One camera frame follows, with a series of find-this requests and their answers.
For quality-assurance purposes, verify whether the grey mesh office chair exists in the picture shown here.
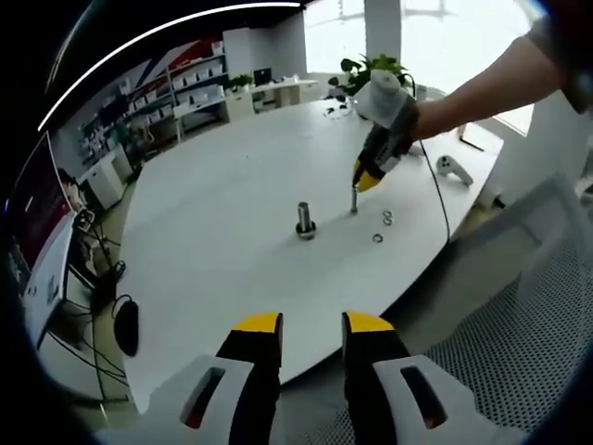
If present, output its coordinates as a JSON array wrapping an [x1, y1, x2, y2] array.
[[370, 171, 593, 445]]

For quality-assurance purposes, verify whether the shelf with white bins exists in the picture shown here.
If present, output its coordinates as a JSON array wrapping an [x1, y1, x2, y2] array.
[[76, 40, 229, 154]]

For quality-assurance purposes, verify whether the grey handheld controller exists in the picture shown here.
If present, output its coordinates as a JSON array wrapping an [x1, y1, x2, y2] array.
[[437, 155, 474, 187]]

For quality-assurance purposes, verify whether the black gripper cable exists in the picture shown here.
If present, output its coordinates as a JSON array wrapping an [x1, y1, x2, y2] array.
[[418, 137, 453, 242]]

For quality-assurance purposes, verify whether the green potted plant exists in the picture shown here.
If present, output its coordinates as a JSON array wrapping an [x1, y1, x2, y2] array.
[[327, 54, 414, 98]]

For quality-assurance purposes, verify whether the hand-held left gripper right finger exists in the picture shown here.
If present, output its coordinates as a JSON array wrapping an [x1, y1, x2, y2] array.
[[341, 311, 511, 445]]

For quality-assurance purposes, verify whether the white desk with black legs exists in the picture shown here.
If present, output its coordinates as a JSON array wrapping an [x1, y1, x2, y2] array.
[[20, 217, 82, 353]]

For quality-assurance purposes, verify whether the black computer mouse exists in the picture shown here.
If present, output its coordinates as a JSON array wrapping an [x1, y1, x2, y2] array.
[[112, 299, 141, 358]]

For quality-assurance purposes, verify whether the large computer monitor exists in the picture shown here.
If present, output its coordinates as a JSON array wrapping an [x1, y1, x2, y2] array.
[[6, 132, 78, 284]]

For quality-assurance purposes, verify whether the large steel threaded stud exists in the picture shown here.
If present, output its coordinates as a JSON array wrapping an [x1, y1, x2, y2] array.
[[295, 201, 319, 242]]

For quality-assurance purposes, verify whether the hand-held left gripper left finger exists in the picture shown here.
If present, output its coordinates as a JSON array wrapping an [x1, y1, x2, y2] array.
[[152, 311, 284, 445]]

